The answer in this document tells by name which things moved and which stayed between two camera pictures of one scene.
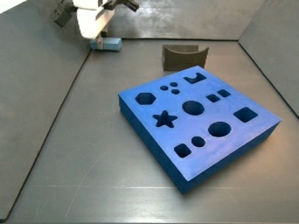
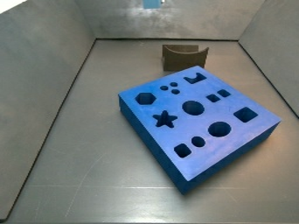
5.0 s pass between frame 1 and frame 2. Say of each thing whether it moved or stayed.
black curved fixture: stayed
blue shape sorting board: stayed
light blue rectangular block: moved
